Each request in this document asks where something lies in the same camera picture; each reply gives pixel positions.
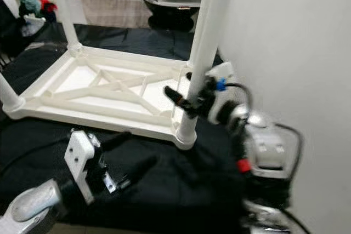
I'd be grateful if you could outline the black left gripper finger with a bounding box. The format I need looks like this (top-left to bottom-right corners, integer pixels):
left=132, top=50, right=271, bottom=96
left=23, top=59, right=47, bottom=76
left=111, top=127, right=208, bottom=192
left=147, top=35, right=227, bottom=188
left=119, top=155, right=160, bottom=187
left=100, top=132, right=133, bottom=150

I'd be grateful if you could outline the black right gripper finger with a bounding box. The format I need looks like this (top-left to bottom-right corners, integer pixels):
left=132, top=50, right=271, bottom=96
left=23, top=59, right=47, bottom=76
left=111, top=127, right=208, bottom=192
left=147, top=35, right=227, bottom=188
left=163, top=86, right=193, bottom=115

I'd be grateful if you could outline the white plastic table leg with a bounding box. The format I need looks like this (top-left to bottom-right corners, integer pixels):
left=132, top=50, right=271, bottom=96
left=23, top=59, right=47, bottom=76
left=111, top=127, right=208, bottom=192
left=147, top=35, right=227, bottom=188
left=47, top=0, right=83, bottom=54
left=175, top=0, right=239, bottom=150
left=0, top=72, right=28, bottom=115

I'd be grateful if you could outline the black table cloth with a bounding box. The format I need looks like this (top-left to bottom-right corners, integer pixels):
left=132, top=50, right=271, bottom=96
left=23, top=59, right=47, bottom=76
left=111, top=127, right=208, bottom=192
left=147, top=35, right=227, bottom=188
left=0, top=23, right=253, bottom=232

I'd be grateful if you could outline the white plastic table top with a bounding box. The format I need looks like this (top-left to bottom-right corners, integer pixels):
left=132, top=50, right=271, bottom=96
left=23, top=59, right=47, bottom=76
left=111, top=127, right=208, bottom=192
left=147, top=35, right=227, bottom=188
left=4, top=45, right=198, bottom=150

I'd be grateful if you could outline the black wok steel rim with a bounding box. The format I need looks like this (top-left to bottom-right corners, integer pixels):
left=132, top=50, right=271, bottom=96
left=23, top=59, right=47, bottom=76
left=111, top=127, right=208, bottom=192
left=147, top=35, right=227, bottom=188
left=141, top=0, right=201, bottom=26

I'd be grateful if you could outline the beige cloth covered table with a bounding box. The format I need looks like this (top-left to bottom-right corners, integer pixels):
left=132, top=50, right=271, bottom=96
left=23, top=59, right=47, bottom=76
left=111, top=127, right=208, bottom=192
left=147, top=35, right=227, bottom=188
left=77, top=0, right=198, bottom=29

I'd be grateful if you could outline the black bag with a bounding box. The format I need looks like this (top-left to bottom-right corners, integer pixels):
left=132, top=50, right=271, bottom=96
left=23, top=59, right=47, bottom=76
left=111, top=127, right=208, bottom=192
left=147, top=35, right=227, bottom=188
left=0, top=0, right=58, bottom=54

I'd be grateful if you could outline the blue cable connector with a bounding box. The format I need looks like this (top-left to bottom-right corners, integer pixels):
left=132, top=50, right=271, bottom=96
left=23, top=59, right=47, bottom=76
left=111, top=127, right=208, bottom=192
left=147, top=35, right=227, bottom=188
left=215, top=79, right=228, bottom=92

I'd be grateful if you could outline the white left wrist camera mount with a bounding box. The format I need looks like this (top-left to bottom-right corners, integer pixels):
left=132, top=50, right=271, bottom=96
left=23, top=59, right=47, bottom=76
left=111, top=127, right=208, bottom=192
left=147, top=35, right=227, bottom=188
left=64, top=130, right=105, bottom=204

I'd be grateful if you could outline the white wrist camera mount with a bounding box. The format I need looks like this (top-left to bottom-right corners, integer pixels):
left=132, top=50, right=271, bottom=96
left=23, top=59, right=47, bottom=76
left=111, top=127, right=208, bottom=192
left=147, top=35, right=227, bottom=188
left=64, top=130, right=105, bottom=204
left=208, top=61, right=236, bottom=125

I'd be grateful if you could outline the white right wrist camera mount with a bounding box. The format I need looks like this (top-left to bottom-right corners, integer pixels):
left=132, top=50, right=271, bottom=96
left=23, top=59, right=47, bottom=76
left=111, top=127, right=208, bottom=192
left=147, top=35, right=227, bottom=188
left=208, top=61, right=236, bottom=125

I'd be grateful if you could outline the red cable connector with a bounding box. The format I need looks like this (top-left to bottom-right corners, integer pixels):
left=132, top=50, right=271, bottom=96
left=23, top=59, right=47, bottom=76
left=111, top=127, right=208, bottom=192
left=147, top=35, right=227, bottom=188
left=236, top=158, right=252, bottom=173

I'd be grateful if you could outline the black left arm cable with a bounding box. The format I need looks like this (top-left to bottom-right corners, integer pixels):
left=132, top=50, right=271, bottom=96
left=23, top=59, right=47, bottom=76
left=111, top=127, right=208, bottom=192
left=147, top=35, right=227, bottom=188
left=0, top=135, right=72, bottom=159

